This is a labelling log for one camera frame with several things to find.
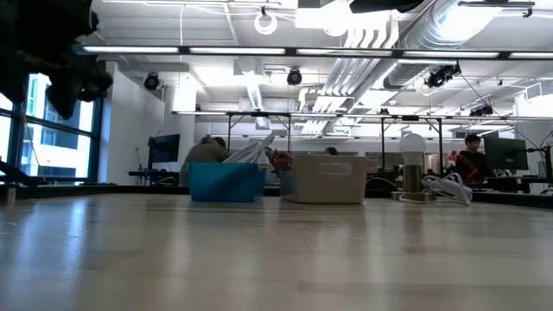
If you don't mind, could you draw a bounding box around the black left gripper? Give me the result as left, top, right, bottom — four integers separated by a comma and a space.
0, 0, 114, 121

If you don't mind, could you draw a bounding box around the black computer monitor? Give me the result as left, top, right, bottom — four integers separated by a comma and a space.
482, 136, 529, 172
148, 133, 181, 165

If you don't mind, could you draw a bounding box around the beige plastic bin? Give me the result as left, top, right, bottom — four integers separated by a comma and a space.
278, 154, 369, 205

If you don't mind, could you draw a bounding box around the silver ventilation duct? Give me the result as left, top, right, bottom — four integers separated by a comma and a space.
382, 0, 505, 91

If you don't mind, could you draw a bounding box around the white ceiling ring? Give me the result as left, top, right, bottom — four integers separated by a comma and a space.
253, 11, 278, 36

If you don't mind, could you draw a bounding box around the dark window frame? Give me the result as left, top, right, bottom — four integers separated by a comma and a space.
0, 73, 108, 185

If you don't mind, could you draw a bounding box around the red USB cable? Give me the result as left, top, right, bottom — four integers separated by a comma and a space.
270, 149, 295, 173

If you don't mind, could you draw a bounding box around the white lamp power cord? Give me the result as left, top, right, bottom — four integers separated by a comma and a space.
397, 172, 474, 206

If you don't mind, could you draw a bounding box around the white bulb brass lamp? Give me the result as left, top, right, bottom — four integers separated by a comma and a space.
391, 132, 437, 202

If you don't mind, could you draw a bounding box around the thick white braided cable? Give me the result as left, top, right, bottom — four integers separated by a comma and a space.
222, 131, 277, 172

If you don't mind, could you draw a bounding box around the teal plastic bin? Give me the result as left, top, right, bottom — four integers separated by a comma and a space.
188, 162, 267, 203

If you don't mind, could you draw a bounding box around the overhead light bar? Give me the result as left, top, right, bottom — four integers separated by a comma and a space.
73, 44, 553, 60

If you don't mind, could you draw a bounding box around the black metal workstation frame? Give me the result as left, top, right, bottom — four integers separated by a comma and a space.
172, 110, 553, 174

